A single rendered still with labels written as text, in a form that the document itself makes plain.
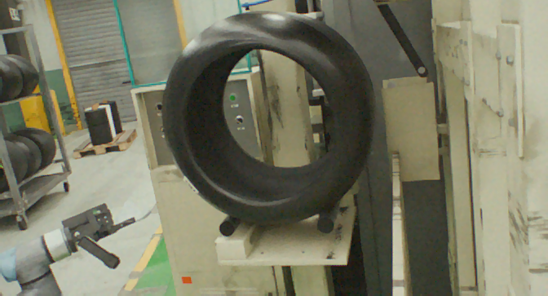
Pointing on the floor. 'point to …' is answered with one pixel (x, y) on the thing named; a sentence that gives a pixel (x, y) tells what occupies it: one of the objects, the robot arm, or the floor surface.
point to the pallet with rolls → (104, 130)
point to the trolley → (27, 137)
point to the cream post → (289, 125)
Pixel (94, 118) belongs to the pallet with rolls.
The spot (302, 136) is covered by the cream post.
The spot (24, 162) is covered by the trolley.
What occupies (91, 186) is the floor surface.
